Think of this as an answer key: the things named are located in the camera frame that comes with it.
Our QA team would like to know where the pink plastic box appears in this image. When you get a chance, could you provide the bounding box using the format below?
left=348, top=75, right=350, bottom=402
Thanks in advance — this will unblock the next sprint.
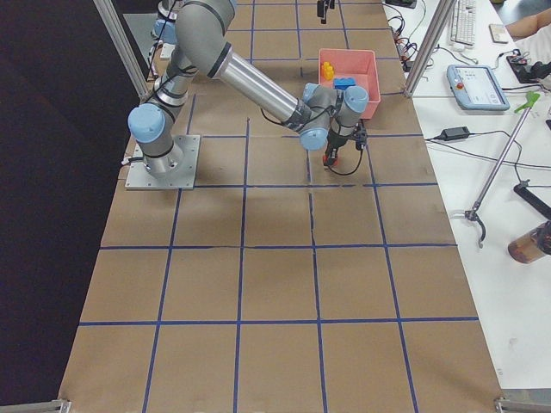
left=318, top=48, right=381, bottom=120

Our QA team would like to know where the brown bottle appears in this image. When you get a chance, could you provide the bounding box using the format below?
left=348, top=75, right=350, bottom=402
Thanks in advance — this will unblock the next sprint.
left=508, top=221, right=550, bottom=263

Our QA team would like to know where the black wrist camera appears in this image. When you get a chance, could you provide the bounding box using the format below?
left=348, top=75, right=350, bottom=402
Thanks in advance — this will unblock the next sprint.
left=353, top=125, right=368, bottom=151

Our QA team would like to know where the green handled reach grabber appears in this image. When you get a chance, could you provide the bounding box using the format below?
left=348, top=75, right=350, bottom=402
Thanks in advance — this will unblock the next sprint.
left=464, top=91, right=541, bottom=249

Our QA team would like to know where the blue toy block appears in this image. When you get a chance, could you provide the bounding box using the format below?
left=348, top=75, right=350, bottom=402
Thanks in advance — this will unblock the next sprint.
left=332, top=77, right=356, bottom=90

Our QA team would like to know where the red toy block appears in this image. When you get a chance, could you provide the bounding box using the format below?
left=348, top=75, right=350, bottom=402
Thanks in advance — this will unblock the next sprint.
left=323, top=157, right=338, bottom=168

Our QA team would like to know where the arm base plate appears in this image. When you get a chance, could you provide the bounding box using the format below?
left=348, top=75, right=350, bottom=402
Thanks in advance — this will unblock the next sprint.
left=125, top=134, right=201, bottom=190

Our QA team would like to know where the white keyboard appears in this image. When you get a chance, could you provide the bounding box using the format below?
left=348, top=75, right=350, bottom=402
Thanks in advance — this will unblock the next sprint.
left=448, top=0, right=476, bottom=47

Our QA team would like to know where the aluminium frame post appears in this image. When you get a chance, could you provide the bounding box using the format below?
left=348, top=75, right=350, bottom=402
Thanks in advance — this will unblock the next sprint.
left=94, top=0, right=148, bottom=102
left=404, top=0, right=455, bottom=97

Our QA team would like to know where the black power adapter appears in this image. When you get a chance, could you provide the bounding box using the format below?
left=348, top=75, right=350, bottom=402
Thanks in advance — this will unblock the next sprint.
left=439, top=126, right=471, bottom=141

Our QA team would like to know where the smartphone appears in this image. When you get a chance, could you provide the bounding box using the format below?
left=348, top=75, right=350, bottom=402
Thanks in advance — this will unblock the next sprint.
left=488, top=23, right=509, bottom=44

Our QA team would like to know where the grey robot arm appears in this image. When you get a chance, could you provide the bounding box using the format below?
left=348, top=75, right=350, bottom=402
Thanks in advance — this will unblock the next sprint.
left=152, top=0, right=335, bottom=45
left=127, top=1, right=368, bottom=178

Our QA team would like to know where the aluminium frame post left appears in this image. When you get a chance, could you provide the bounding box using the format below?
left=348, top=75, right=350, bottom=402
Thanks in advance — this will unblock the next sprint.
left=94, top=0, right=148, bottom=102

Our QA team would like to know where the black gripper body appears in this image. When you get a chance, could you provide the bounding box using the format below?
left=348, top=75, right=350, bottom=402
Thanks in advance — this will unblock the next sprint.
left=316, top=0, right=335, bottom=23
left=323, top=131, right=348, bottom=162

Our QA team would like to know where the yellow toy block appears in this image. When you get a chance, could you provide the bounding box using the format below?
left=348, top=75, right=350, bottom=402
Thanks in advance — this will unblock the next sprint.
left=320, top=61, right=335, bottom=81

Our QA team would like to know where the teach pendant tablet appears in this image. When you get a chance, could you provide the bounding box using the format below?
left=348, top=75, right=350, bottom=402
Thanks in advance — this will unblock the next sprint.
left=446, top=65, right=510, bottom=111

